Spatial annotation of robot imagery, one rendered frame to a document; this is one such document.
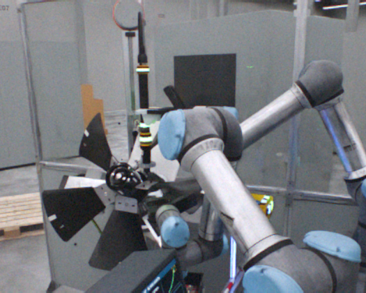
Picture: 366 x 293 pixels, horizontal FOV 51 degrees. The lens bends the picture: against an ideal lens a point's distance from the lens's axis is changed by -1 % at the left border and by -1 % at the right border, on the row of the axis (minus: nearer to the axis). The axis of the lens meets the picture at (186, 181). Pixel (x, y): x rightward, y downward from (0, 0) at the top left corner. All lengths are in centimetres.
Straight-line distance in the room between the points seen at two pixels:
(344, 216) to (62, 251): 193
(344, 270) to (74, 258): 232
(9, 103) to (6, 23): 725
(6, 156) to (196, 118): 619
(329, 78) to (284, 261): 63
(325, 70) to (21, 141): 618
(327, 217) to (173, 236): 117
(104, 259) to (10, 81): 569
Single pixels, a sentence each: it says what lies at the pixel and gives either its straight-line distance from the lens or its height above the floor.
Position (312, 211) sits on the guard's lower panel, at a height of 90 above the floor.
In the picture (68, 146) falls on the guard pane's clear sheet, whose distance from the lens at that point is 264.
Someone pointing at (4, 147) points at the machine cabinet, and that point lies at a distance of 695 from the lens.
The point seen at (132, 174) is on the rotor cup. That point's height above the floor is 123.
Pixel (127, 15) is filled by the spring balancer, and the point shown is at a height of 187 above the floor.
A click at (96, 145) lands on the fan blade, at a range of 167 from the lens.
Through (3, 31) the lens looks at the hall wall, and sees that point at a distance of 1388.
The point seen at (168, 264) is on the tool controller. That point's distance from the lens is 78.
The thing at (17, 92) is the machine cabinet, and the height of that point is 125.
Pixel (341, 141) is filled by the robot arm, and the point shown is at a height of 138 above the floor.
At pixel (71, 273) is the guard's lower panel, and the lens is 301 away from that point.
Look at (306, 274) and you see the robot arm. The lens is 77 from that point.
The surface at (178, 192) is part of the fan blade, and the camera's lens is 139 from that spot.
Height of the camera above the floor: 162
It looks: 17 degrees down
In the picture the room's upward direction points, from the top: 1 degrees counter-clockwise
